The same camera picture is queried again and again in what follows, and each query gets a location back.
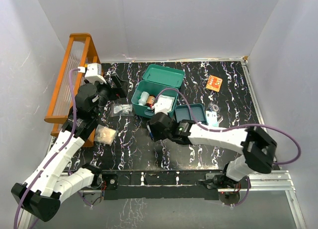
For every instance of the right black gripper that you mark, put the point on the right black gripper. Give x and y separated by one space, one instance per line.
157 136

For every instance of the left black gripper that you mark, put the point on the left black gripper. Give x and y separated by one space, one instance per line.
120 92

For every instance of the small white blue bottle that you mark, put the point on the small white blue bottle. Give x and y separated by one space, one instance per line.
149 130

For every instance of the white plastic medicine bottle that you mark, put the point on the white plastic medicine bottle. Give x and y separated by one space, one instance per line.
143 98

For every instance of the amber bottle orange label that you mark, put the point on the amber bottle orange label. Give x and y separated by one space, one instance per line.
150 101

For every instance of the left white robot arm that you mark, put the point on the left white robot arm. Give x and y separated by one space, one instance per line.
42 193

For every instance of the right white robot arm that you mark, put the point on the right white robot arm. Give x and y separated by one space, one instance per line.
255 146

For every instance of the green medicine box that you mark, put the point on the green medicine box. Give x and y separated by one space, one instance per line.
157 81

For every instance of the small clear plastic packet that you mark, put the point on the small clear plastic packet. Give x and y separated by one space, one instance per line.
122 110

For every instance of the clear bag cotton balls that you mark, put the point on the clear bag cotton balls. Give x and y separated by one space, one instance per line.
104 135

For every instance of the orange wooden rack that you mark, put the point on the orange wooden rack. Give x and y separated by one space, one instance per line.
80 51

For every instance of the small scissors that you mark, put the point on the small scissors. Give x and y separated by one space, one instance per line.
219 120

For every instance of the orange patterned card packet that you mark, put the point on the orange patterned card packet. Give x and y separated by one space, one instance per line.
213 83

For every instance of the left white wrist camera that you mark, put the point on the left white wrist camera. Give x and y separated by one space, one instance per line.
93 73

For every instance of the black front mounting rail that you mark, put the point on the black front mounting rail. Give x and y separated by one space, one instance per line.
167 184

